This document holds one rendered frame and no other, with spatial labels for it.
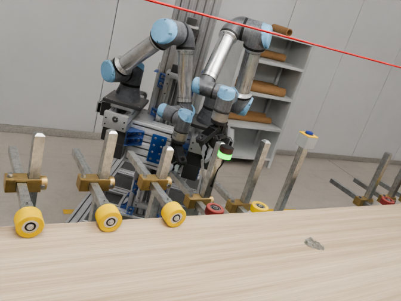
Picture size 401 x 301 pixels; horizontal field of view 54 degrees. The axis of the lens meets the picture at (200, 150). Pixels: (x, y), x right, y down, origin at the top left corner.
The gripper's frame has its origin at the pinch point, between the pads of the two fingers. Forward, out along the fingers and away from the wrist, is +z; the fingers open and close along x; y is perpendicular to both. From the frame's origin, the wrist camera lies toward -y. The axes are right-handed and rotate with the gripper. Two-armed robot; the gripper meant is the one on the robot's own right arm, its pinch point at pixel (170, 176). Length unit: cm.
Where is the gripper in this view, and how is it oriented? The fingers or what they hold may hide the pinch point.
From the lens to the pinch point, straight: 203.9
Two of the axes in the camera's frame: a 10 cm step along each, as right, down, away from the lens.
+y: -4.7, -4.5, 7.6
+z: -2.7, 8.9, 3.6
